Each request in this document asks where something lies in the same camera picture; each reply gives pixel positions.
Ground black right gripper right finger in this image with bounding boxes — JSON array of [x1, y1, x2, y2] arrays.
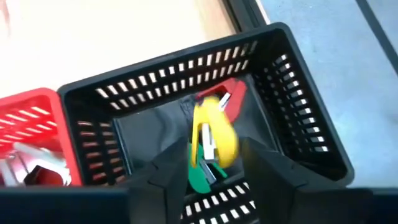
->
[[241, 136, 398, 224]]

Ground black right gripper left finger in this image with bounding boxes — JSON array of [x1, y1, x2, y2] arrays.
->
[[0, 136, 190, 224]]

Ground green mini stapler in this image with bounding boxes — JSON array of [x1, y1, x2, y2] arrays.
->
[[187, 142, 228, 194]]

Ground yellow mini stapler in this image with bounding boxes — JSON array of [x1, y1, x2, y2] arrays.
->
[[190, 95, 240, 169]]

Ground red mini stapler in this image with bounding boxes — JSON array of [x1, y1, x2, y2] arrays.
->
[[195, 77, 249, 124]]

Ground black plastic basket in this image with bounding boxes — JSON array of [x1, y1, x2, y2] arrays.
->
[[57, 21, 355, 224]]

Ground red plastic basket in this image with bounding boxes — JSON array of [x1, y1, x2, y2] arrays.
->
[[0, 87, 83, 187]]

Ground black table frame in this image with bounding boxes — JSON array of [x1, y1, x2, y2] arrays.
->
[[222, 0, 270, 34]]

